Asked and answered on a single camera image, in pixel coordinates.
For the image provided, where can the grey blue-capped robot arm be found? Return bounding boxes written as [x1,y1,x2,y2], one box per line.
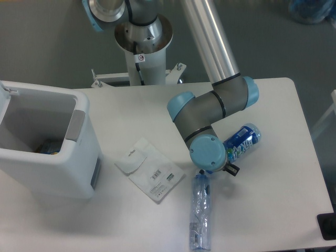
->
[82,1,259,175]

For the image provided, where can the black device at table edge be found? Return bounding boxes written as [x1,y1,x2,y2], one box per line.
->
[317,213,335,240]

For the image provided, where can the white plastic package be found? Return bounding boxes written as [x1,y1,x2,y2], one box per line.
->
[114,138,185,204]

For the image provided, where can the clear crushed plastic bottle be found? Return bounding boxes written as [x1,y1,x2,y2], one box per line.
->
[189,172,211,251]

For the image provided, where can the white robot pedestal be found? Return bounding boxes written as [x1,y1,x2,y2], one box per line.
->
[114,14,173,73]

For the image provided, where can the white metal base frame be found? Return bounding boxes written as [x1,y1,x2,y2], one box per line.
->
[91,62,187,88]

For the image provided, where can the blue plastic bag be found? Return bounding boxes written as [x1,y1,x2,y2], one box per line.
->
[288,1,335,25]

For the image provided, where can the white trash can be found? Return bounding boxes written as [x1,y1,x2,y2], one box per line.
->
[1,81,102,198]

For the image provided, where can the trash inside can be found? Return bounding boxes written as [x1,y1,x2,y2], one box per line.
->
[35,140,62,155]

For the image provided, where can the blue labelled plastic bottle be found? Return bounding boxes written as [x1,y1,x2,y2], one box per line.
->
[223,123,261,163]

